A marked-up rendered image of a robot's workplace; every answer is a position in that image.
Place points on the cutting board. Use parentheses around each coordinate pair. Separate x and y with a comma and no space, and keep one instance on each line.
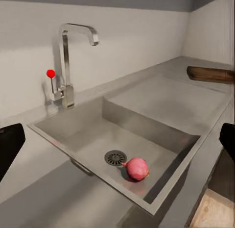
(208,73)

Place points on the vidalia onion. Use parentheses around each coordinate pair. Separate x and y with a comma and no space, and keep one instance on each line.
(137,169)

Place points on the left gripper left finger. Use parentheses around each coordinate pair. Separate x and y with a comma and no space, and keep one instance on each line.
(12,139)

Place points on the drop in sink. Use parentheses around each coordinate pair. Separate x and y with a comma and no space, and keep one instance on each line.
(161,119)

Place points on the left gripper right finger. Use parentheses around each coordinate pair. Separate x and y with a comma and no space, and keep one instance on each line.
(227,139)

